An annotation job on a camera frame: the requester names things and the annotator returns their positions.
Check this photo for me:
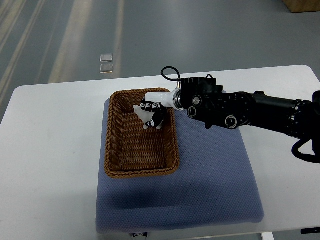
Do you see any floor metal plate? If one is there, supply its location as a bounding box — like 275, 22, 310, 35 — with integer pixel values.
100, 63, 113, 74
100, 53, 113, 63

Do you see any wooden box corner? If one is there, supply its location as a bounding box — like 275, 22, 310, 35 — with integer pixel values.
282, 0, 320, 13

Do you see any brown wicker basket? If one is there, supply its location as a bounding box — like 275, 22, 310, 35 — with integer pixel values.
104, 88, 180, 179

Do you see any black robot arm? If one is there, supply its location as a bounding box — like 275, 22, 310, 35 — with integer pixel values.
172, 74, 320, 164

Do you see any white bear figurine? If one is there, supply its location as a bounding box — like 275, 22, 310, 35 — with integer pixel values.
132, 105, 154, 130

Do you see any black control box under table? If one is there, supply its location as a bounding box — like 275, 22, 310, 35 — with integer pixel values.
300, 227, 320, 235

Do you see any upper floor metal plate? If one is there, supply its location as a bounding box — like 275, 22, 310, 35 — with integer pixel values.
100, 53, 113, 63

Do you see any lower floor metal plate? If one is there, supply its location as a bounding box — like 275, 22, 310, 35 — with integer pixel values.
100, 63, 113, 74

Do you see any black white robotic hand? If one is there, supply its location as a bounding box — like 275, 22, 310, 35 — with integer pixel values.
139, 97, 168, 130

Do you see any blue fabric cushion mat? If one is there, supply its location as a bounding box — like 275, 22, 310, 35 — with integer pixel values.
96, 111, 264, 234

